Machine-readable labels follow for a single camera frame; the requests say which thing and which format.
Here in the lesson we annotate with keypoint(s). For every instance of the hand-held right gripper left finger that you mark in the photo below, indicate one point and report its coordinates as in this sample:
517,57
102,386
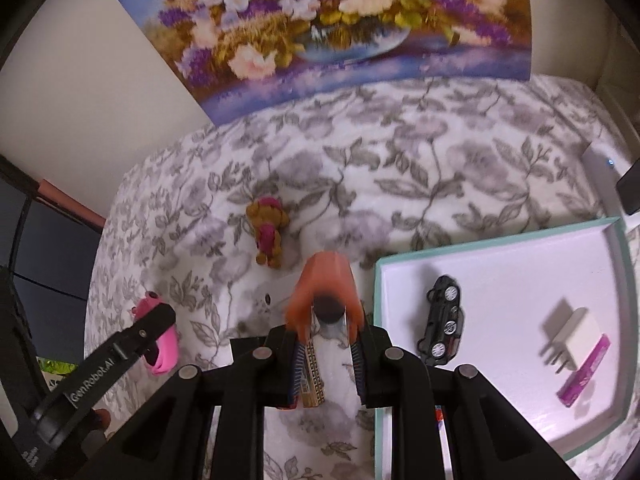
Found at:
299,375

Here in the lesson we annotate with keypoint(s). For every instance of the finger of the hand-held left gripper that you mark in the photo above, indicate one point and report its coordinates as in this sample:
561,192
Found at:
147,330

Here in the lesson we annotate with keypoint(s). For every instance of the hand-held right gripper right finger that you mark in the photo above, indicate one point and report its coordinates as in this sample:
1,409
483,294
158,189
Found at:
359,375

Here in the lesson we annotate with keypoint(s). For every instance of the black toy car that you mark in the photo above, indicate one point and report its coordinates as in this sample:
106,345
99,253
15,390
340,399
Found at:
442,320

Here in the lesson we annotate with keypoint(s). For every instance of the orange white handheld gadget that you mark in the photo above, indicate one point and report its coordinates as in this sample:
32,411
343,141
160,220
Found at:
325,275

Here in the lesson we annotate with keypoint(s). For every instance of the teal shallow cardboard box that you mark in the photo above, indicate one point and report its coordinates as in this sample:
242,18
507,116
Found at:
500,280

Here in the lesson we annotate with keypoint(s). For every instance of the white charger plug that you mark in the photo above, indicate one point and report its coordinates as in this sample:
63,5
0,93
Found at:
575,332

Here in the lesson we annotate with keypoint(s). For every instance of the magenta stick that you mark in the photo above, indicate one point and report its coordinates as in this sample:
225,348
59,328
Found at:
585,372

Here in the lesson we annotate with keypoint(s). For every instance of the person's left hand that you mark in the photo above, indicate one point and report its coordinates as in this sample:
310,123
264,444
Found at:
101,420

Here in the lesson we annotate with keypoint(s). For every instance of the gold patterned small box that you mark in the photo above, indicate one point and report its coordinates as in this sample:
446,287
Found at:
314,375

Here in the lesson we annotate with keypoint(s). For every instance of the pink wrist watch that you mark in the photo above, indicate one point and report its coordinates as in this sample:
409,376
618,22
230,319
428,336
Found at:
165,350

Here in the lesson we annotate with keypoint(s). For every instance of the green packet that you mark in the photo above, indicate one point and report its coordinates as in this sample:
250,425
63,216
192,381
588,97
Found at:
55,366

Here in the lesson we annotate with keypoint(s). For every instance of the white device with light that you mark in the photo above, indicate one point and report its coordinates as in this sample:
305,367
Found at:
602,180

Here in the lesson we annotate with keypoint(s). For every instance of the black power adapter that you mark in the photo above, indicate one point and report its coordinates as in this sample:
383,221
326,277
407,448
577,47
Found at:
631,190

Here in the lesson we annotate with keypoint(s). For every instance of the floral painting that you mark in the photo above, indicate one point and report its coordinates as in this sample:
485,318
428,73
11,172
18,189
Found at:
350,35

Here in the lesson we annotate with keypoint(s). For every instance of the reddish brown wooden frame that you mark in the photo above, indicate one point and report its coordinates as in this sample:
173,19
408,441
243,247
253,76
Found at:
70,205

